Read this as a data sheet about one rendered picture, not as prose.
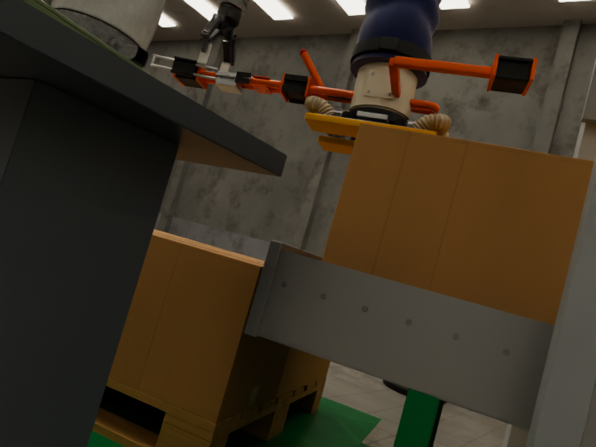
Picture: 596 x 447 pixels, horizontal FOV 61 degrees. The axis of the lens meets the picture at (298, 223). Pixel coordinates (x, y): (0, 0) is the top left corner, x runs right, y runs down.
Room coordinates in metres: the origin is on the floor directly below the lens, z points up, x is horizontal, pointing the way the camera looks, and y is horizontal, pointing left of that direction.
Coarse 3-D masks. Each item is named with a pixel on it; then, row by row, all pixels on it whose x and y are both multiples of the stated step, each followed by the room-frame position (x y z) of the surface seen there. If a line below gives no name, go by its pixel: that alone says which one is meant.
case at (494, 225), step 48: (384, 144) 1.19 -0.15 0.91; (432, 144) 1.15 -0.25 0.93; (480, 144) 1.12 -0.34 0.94; (384, 192) 1.18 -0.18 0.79; (432, 192) 1.14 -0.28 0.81; (480, 192) 1.11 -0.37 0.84; (528, 192) 1.07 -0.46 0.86; (576, 192) 1.04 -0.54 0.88; (336, 240) 1.21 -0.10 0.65; (384, 240) 1.17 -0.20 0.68; (432, 240) 1.13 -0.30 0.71; (480, 240) 1.10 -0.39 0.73; (528, 240) 1.06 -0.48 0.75; (432, 288) 1.12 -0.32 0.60; (480, 288) 1.09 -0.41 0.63; (528, 288) 1.06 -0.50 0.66
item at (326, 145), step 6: (318, 138) 1.49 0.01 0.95; (324, 138) 1.48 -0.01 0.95; (330, 138) 1.48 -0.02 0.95; (336, 138) 1.47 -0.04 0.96; (342, 138) 1.48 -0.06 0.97; (354, 138) 1.50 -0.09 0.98; (324, 144) 1.50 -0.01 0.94; (330, 144) 1.49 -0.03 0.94; (336, 144) 1.47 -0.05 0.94; (342, 144) 1.47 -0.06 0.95; (348, 144) 1.46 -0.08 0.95; (324, 150) 1.58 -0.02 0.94; (330, 150) 1.56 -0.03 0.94; (336, 150) 1.54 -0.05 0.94; (342, 150) 1.52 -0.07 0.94; (348, 150) 1.51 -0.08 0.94
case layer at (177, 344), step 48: (192, 240) 2.35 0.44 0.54; (144, 288) 1.39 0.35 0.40; (192, 288) 1.34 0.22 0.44; (240, 288) 1.29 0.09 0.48; (144, 336) 1.38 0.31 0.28; (192, 336) 1.33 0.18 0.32; (240, 336) 1.28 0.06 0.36; (144, 384) 1.36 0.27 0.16; (192, 384) 1.31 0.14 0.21; (240, 384) 1.36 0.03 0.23; (288, 384) 1.74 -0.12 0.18
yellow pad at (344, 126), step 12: (312, 120) 1.30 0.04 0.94; (324, 120) 1.29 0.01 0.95; (336, 120) 1.28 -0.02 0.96; (348, 120) 1.27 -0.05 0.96; (360, 120) 1.28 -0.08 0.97; (396, 120) 1.28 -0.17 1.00; (324, 132) 1.38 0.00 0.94; (336, 132) 1.36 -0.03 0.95; (348, 132) 1.33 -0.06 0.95; (432, 132) 1.22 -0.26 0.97
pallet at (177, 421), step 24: (120, 384) 1.38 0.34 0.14; (312, 384) 2.03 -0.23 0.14; (168, 408) 1.33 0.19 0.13; (264, 408) 1.58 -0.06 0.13; (288, 408) 1.81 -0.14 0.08; (312, 408) 2.12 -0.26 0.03; (96, 432) 1.39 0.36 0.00; (120, 432) 1.39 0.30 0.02; (144, 432) 1.43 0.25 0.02; (168, 432) 1.32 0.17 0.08; (192, 432) 1.30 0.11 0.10; (216, 432) 1.30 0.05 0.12; (264, 432) 1.68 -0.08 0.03
